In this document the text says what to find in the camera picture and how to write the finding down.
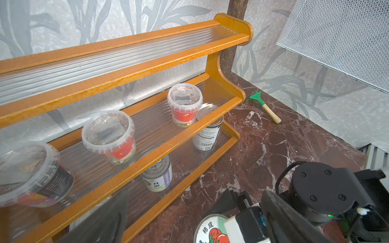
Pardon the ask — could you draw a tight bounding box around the tomato label seed jar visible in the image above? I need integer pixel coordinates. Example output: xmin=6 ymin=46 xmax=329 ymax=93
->
xmin=193 ymin=214 xmax=230 ymax=243

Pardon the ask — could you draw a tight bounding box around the artificial cherry blossom tree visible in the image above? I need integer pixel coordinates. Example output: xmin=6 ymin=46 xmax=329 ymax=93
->
xmin=219 ymin=0 xmax=249 ymax=77

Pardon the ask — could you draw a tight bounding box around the clear jar red label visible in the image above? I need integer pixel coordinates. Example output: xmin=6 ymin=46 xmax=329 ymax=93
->
xmin=82 ymin=110 xmax=136 ymax=165
xmin=167 ymin=83 xmax=203 ymax=128

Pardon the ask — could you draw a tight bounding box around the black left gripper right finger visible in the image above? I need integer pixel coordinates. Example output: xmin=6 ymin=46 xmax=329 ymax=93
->
xmin=261 ymin=189 xmax=331 ymax=243

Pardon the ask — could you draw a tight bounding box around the orange wooden three-tier shelf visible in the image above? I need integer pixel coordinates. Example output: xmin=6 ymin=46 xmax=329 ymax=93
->
xmin=1 ymin=13 xmax=254 ymax=243

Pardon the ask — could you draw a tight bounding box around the white mesh wire basket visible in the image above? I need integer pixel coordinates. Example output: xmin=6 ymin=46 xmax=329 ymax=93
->
xmin=277 ymin=1 xmax=389 ymax=93

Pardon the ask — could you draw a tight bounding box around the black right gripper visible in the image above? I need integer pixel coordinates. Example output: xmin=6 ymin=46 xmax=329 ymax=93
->
xmin=212 ymin=161 xmax=389 ymax=243

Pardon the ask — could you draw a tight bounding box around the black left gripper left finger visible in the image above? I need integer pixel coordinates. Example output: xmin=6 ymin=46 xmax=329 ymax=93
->
xmin=59 ymin=192 xmax=129 ymax=243

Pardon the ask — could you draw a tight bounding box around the clear jar black label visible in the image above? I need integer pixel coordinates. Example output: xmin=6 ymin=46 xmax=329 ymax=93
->
xmin=1 ymin=141 xmax=75 ymax=208

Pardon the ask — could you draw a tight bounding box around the purple flower seed can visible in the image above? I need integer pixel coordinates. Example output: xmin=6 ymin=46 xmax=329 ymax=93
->
xmin=141 ymin=155 xmax=173 ymax=192

